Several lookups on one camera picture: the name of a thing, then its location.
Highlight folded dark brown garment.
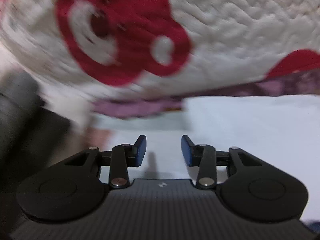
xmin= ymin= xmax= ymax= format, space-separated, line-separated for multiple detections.
xmin=1 ymin=107 xmax=71 ymax=239

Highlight white t-shirt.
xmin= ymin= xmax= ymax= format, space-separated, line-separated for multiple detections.
xmin=109 ymin=93 xmax=320 ymax=228

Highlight white quilt red bears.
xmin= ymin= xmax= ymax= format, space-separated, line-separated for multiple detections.
xmin=1 ymin=0 xmax=319 ymax=115

